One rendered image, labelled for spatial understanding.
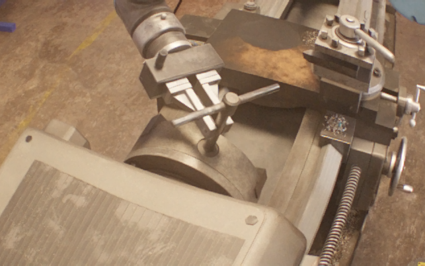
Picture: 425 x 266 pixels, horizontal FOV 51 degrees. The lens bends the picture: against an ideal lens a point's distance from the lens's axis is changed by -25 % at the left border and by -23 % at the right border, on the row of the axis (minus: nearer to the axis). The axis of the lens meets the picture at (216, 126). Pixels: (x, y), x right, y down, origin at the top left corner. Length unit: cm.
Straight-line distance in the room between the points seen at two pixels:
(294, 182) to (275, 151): 25
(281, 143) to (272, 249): 98
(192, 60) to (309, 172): 58
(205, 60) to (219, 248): 39
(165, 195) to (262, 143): 94
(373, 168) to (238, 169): 70
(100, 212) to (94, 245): 6
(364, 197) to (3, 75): 256
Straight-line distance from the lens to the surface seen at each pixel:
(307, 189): 135
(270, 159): 157
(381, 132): 152
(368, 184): 162
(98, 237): 66
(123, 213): 68
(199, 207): 68
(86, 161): 75
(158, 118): 100
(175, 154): 91
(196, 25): 180
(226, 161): 93
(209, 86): 91
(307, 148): 145
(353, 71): 132
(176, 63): 91
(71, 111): 290
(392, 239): 234
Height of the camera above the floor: 188
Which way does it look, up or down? 44 degrees down
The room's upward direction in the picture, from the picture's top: 2 degrees counter-clockwise
